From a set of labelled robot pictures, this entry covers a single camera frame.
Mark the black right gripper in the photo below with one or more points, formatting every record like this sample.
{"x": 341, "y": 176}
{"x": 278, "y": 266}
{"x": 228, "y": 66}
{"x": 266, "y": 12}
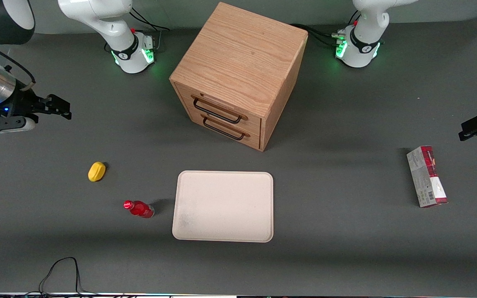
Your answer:
{"x": 22, "y": 103}

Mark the red coke bottle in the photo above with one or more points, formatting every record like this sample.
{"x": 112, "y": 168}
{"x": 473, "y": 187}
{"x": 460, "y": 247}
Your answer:
{"x": 141, "y": 209}

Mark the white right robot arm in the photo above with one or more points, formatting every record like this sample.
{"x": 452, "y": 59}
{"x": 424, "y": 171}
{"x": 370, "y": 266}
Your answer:
{"x": 114, "y": 29}

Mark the beige plastic tray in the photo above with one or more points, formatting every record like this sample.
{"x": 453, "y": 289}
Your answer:
{"x": 222, "y": 207}

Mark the red white carton box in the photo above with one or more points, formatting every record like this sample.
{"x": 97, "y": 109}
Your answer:
{"x": 427, "y": 178}

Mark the yellow lemon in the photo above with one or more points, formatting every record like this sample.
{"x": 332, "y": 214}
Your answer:
{"x": 96, "y": 171}

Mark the large wooden drawer front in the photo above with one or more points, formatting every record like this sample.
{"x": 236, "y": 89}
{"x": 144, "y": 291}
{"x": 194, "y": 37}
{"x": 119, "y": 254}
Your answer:
{"x": 222, "y": 105}

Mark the small wooden drawer front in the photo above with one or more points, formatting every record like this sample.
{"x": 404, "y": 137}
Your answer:
{"x": 232, "y": 136}

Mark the oak wooden drawer cabinet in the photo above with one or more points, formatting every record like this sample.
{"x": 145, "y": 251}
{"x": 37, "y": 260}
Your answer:
{"x": 242, "y": 49}

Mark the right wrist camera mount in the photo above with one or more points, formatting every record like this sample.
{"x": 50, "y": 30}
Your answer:
{"x": 10, "y": 124}

